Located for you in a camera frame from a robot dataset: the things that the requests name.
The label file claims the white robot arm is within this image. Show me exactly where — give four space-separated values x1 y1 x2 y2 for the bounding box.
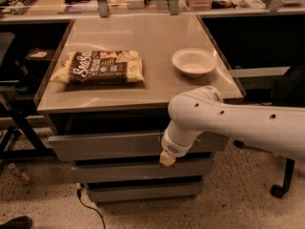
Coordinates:
160 86 305 166

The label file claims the grey top drawer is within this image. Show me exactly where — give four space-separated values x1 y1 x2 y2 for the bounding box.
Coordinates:
47 130 230 162

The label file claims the grey bottom drawer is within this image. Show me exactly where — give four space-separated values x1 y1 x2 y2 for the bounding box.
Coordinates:
86 181 203 203

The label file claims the brown yellow snack bag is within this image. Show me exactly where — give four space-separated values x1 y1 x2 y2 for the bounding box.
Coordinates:
51 51 144 85

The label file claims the black floor cable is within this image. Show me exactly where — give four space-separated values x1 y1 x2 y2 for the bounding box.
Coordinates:
75 184 107 229

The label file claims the grey drawer cabinet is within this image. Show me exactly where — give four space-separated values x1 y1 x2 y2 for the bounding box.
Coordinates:
38 15 243 190

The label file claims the brown shoe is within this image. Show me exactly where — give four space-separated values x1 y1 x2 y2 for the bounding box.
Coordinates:
0 216 32 229

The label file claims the grey drawer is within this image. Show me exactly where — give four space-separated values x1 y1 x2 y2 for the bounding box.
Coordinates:
86 181 203 203
47 130 230 162
71 157 214 183

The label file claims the white paper bowl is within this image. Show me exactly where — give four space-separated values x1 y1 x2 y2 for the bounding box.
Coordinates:
172 48 217 77

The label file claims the black office chair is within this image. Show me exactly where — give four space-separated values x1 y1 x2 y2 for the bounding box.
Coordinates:
233 62 305 199

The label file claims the grey middle drawer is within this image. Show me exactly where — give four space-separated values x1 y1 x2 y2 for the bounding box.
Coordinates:
71 157 214 183

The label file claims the plastic bottle on floor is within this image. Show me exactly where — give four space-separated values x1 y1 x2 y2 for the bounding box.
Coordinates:
8 163 31 183

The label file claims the black side stand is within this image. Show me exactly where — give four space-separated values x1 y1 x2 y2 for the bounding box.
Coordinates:
0 31 60 174

